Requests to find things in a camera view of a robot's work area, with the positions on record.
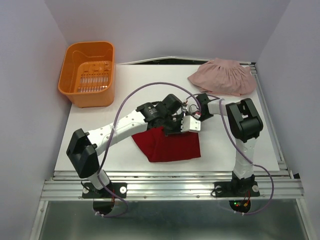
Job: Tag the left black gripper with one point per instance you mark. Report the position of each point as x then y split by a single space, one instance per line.
178 130

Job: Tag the red pleated skirt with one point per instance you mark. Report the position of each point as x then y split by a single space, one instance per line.
161 148

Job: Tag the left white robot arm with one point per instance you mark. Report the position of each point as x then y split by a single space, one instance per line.
87 151

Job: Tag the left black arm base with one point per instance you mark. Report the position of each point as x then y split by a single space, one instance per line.
90 192

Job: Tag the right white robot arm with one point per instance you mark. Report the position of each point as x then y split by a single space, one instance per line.
242 124

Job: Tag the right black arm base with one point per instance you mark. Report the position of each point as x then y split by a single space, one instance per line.
245 187

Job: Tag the pink pleated skirt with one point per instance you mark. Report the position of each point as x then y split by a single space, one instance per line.
224 77

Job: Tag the orange plastic basket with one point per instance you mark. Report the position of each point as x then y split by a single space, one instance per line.
88 72

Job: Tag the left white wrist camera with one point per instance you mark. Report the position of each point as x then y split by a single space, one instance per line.
191 123

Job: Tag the aluminium rail frame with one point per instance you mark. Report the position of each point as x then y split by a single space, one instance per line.
173 201

